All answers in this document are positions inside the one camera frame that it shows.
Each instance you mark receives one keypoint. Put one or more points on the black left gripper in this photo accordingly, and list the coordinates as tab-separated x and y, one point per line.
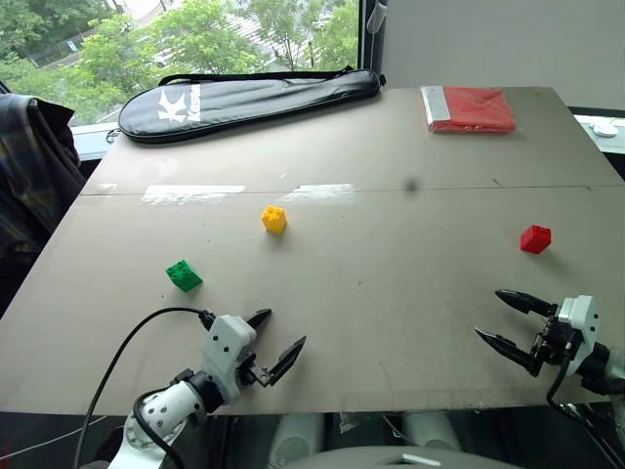
250	371

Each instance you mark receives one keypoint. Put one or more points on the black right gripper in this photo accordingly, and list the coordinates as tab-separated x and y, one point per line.
554	342

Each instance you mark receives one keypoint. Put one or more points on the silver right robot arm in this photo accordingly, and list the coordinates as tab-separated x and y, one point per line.
605	369

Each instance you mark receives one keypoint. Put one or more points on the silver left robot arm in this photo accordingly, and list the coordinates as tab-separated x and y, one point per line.
161	415

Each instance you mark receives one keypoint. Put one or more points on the red toy brick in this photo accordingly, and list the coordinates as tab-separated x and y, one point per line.
535	239

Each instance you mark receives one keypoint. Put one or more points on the grey rounded cylinder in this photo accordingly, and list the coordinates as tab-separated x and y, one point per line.
429	430
295	437

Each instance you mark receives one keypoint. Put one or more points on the green toy brick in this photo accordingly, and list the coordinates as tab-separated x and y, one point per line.
184	276

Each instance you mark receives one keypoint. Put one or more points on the yellow toy brick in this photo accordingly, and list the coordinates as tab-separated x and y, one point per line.
274	219

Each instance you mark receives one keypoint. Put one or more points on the small white windowsill object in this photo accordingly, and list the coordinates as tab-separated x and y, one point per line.
604	129

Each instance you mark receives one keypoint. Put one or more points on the red cloth in plastic bag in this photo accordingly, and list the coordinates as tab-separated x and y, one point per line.
476	110

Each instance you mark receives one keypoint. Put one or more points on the black racket bag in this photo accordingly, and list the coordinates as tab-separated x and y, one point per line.
229	105

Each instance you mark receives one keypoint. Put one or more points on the dark plaid jacket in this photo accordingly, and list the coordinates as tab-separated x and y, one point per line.
29	181

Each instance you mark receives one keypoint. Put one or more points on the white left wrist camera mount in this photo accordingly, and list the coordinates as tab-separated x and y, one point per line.
225	344

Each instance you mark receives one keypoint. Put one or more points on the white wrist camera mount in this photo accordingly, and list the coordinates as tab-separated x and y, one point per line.
581	317
225	344

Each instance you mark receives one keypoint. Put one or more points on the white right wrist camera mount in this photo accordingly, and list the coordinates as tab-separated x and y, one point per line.
581	317

